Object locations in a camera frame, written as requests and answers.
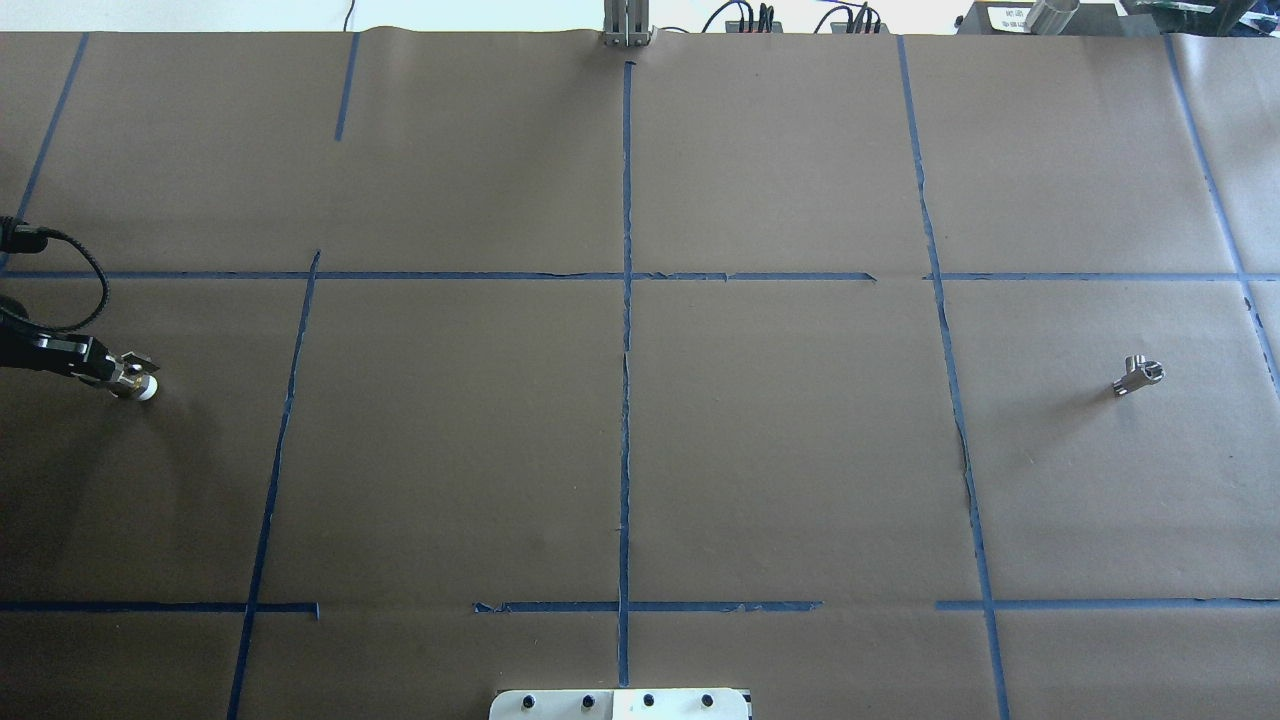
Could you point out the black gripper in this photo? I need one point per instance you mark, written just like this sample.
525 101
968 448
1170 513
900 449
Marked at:
62 355

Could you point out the silver metal elbow fitting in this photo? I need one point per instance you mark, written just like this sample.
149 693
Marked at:
1140 372

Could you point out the black power strip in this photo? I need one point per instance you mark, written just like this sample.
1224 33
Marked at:
795 17

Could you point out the grey equipment box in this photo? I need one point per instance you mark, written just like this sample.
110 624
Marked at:
1042 18

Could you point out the aluminium frame post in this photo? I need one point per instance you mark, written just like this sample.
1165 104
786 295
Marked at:
626 23

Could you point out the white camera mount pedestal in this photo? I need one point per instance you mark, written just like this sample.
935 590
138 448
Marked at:
623 703

